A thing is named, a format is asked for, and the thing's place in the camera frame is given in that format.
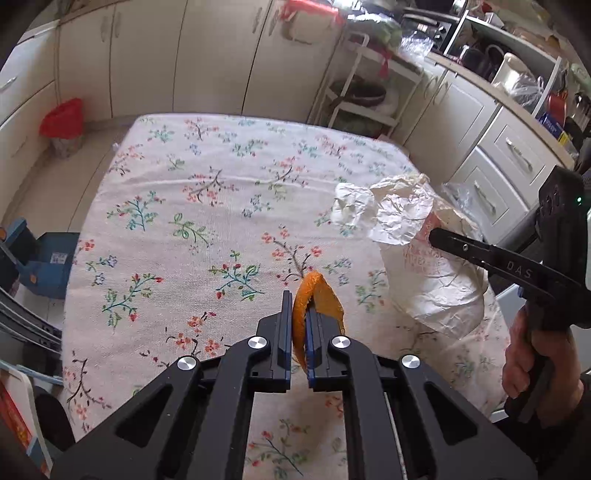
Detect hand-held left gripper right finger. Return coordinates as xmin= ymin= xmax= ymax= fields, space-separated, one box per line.
xmin=305 ymin=302 xmax=539 ymax=480

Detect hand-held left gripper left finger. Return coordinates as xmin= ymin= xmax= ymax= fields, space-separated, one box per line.
xmin=51 ymin=290 xmax=296 ymax=480

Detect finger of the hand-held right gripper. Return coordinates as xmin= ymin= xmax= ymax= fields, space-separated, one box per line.
xmin=428 ymin=227 xmax=539 ymax=289

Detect orange peel piece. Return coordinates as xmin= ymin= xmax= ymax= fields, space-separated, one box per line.
xmin=292 ymin=271 xmax=346 ymax=372

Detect person's right hand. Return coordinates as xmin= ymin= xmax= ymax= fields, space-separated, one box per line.
xmin=501 ymin=305 xmax=585 ymax=411

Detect crumpled clear plastic bag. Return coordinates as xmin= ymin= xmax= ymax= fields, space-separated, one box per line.
xmin=441 ymin=181 xmax=485 ymax=227
xmin=510 ymin=74 xmax=550 ymax=112

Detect floral tablecloth table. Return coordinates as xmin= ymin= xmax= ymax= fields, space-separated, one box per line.
xmin=60 ymin=113 xmax=513 ymax=480

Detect blue carton box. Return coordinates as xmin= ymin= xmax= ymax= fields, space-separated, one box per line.
xmin=538 ymin=111 xmax=571 ymax=134

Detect white rolling cart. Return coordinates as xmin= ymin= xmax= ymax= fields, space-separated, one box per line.
xmin=307 ymin=32 xmax=423 ymax=139

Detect white kettle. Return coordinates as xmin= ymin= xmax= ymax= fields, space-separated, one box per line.
xmin=492 ymin=52 xmax=536 ymax=90

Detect black pot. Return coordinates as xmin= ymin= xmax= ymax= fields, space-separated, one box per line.
xmin=459 ymin=44 xmax=504 ymax=79

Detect black wok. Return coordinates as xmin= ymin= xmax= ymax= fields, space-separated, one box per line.
xmin=335 ymin=76 xmax=387 ymax=108

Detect black countertop oven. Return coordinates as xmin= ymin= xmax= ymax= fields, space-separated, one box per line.
xmin=402 ymin=7 xmax=458 ymax=47

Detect bagged green vegetables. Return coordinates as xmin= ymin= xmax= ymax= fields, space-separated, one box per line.
xmin=360 ymin=14 xmax=435 ymax=63

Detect blue dustpan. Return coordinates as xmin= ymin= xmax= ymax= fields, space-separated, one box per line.
xmin=18 ymin=231 xmax=81 ymax=301

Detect blue and white shoe rack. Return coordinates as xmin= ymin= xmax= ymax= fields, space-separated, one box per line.
xmin=0 ymin=360 xmax=65 ymax=476

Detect red and beige hanging bag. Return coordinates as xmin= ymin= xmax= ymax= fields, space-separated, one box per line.
xmin=279 ymin=0 xmax=338 ymax=44

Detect white kitchen base cabinets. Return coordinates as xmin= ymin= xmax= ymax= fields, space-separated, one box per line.
xmin=0 ymin=0 xmax=578 ymax=232

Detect red-lined waste bin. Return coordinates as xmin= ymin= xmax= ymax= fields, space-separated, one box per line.
xmin=38 ymin=98 xmax=86 ymax=158

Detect grey metal rail bundle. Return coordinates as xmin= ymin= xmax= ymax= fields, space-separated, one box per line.
xmin=0 ymin=286 xmax=63 ymax=361

